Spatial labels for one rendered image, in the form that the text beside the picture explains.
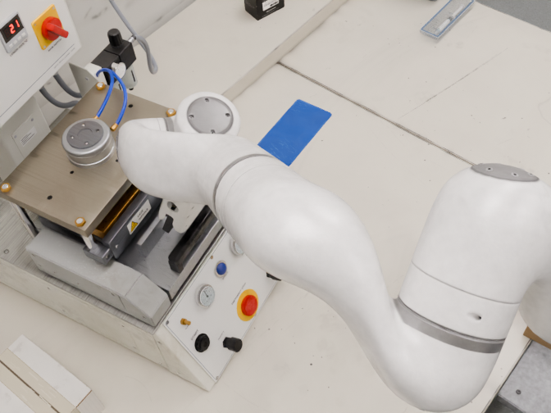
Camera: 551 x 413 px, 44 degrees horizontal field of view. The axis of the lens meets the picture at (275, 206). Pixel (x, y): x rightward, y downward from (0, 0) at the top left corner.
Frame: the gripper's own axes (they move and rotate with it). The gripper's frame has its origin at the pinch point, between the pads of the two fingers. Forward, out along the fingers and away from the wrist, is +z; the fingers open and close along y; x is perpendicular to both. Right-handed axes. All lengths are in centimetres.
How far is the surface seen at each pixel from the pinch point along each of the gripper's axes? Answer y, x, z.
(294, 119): 50, -4, 26
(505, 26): 102, -37, 15
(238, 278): 1.8, -13.5, 12.9
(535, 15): 208, -59, 86
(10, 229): -11.8, 26.9, 18.3
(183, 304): -9.9, -8.1, 7.5
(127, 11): 53, 46, 30
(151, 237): -4.9, 2.3, 2.0
